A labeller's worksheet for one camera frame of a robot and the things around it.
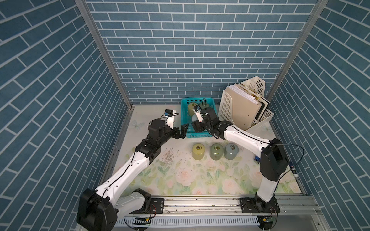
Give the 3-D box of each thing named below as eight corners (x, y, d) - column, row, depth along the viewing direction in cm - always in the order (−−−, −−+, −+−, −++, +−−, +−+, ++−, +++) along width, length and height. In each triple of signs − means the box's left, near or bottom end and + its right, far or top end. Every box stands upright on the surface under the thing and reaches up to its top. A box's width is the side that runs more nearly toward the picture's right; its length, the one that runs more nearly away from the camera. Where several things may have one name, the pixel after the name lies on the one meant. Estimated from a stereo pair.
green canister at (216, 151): (210, 160, 92) (211, 154, 85) (209, 150, 97) (210, 143, 90) (221, 160, 92) (224, 154, 85) (220, 150, 97) (222, 143, 90)
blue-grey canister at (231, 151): (224, 159, 92) (227, 154, 86) (223, 149, 97) (225, 143, 91) (236, 160, 92) (240, 154, 86) (234, 149, 97) (237, 143, 91)
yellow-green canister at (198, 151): (191, 159, 92) (192, 153, 85) (191, 150, 97) (192, 143, 89) (204, 160, 92) (205, 153, 85) (203, 150, 97) (204, 143, 89)
